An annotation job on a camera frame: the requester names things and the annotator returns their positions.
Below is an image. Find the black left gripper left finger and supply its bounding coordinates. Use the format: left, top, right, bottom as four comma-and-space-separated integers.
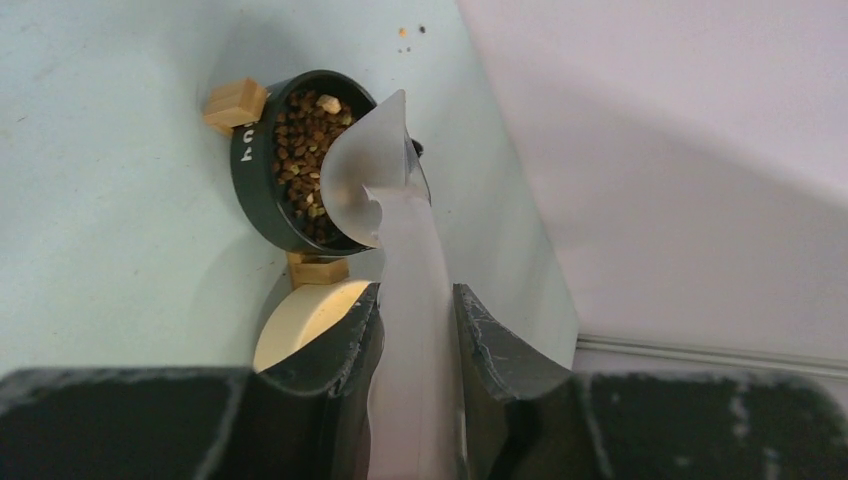
1, 284, 384, 479

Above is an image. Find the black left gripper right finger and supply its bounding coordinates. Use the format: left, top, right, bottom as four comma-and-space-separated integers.
452, 284, 847, 479

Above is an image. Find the translucent plastic scoop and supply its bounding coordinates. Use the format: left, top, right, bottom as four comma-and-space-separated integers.
320, 90, 460, 479

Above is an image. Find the cream cat-shaped pet bowl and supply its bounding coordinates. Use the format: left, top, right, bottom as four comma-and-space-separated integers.
253, 280, 370, 372

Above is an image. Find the black cat-shaped pet bowl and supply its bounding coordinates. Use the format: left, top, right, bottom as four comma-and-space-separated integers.
230, 70, 377, 257

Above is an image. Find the brown pet food kibble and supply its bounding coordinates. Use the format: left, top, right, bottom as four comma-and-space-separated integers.
271, 90, 355, 245

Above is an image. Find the wooden bowl stand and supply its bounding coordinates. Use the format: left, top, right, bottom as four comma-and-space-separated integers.
203, 78, 349, 288

